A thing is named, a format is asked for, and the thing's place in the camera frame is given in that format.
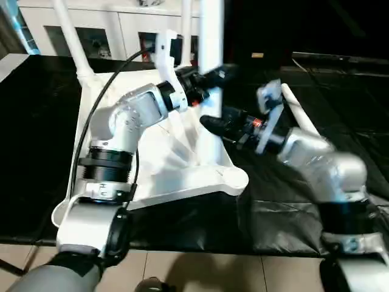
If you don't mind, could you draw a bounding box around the black long rail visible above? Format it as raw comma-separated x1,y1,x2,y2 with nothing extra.
291,51,389,65

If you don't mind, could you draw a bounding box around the dark rounded foot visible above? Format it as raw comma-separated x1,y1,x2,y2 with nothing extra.
135,276,177,292

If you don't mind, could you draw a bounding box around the white glass door cabinet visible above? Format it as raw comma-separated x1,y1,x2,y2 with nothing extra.
18,0,202,62

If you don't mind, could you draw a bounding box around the white plastic table top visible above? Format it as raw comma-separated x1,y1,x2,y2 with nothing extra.
50,68,250,229

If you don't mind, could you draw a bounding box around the white toy figurine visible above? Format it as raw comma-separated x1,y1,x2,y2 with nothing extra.
92,39,111,59

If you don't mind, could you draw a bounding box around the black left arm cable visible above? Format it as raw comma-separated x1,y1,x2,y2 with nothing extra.
68,49,161,211

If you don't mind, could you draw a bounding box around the black box with label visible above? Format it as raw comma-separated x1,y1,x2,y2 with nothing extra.
223,0,295,71

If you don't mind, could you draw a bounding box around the black work mat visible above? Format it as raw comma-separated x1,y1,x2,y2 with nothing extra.
0,54,389,256

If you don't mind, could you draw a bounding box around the white plastic table leg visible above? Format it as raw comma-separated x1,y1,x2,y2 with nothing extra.
181,0,193,69
53,0,94,88
280,83,322,138
197,0,227,167

